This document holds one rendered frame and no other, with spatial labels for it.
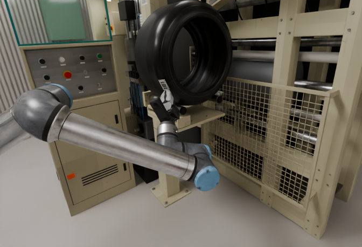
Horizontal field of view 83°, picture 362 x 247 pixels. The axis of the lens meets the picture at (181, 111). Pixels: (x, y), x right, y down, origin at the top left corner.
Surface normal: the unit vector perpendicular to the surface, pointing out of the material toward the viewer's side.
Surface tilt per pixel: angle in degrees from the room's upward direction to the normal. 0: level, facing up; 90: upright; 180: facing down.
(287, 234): 0
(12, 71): 90
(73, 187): 90
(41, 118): 60
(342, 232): 0
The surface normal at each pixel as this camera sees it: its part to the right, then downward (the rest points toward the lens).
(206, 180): 0.25, 0.30
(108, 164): 0.58, 0.25
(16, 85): 0.78, 0.18
